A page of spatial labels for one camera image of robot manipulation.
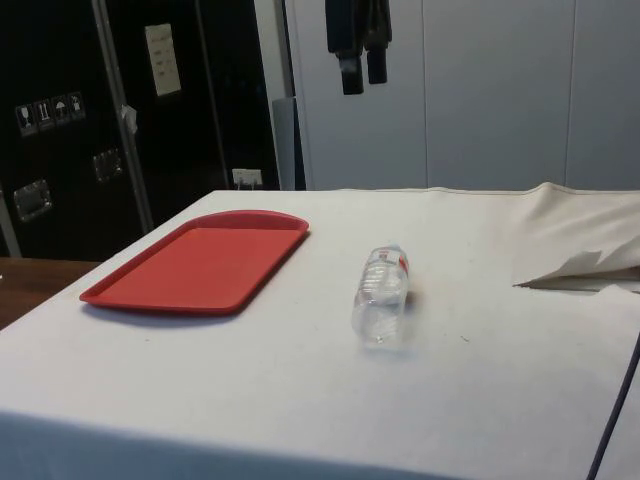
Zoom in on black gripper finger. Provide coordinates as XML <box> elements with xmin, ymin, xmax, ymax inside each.
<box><xmin>324</xmin><ymin>0</ymin><xmax>369</xmax><ymax>97</ymax></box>
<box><xmin>363</xmin><ymin>0</ymin><xmax>393</xmax><ymax>86</ymax></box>

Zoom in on clear plastic bottle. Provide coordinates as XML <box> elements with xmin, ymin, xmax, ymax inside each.
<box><xmin>351</xmin><ymin>243</ymin><xmax>414</xmax><ymax>351</ymax></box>

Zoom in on red plastic tray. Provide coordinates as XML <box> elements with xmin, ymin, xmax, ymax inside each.
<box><xmin>78</xmin><ymin>209</ymin><xmax>311</xmax><ymax>318</ymax></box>

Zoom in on grey leaning panel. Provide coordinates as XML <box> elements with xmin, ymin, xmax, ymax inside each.
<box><xmin>272</xmin><ymin>97</ymin><xmax>307</xmax><ymax>191</ymax></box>

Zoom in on pale grey locker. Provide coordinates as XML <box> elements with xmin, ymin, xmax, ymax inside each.
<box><xmin>282</xmin><ymin>0</ymin><xmax>640</xmax><ymax>192</ymax></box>

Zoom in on black cabinet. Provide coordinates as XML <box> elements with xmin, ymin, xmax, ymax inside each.
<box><xmin>0</xmin><ymin>0</ymin><xmax>281</xmax><ymax>261</ymax></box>

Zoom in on black cable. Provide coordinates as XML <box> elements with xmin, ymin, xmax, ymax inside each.
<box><xmin>585</xmin><ymin>327</ymin><xmax>640</xmax><ymax>480</ymax></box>

